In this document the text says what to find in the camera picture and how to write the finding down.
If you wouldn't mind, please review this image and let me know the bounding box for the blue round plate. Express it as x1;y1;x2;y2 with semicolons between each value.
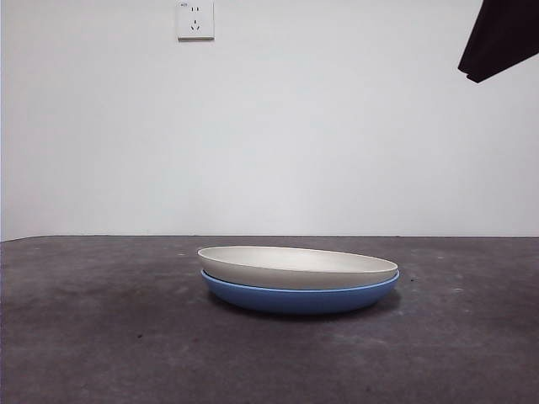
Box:
200;268;401;316

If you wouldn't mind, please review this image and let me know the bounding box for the white wall power socket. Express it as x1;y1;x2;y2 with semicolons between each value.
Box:
177;1;216;42

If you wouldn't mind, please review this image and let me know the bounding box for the white round plate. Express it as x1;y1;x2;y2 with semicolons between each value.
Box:
196;246;399;290

